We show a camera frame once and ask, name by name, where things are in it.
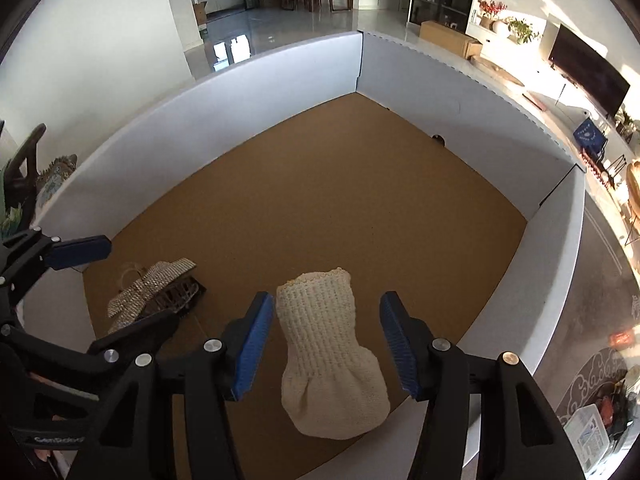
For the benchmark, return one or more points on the blue tote bag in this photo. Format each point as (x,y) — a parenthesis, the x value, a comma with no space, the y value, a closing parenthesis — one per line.
(590,137)

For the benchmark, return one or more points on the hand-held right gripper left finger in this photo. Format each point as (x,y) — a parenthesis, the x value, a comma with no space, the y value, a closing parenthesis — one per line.
(250,350)

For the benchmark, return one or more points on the round wooden board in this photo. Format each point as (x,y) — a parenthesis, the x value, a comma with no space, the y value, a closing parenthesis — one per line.
(495,70)

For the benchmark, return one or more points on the white television cabinet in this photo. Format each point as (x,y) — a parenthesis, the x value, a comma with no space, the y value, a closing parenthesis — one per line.
(540,75)

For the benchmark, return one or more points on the rhinestone bow hair clip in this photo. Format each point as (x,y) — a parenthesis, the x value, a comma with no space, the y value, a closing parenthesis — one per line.
(150,285)

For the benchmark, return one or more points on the small open cardboard box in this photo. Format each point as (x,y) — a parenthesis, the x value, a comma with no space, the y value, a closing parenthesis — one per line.
(200,15)

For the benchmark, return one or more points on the black flat television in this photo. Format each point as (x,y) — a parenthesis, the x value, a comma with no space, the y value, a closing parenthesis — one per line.
(590,70)

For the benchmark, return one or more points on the brown cardboard box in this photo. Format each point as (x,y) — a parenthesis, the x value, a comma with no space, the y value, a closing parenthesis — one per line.
(447,37)

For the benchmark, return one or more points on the green potted plant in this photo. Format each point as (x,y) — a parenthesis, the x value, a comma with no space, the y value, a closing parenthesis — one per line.
(522,30)

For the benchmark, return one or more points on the white round vase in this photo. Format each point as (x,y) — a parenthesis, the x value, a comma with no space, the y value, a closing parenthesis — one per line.
(501,28)

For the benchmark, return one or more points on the red flowers in pot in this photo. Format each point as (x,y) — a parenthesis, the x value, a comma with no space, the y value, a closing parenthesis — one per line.
(490,10)

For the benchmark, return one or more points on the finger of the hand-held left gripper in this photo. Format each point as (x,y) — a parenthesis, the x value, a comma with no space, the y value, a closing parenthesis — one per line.
(140,332)
(75,252)

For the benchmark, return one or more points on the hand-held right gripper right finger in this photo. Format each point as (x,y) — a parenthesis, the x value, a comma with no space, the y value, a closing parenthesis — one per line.
(400,350)

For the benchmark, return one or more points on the cream knitted glove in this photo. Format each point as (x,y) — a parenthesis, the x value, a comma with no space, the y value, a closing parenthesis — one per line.
(325,350)

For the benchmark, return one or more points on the orange lounge chair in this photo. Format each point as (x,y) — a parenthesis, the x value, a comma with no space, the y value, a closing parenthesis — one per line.
(634,177)

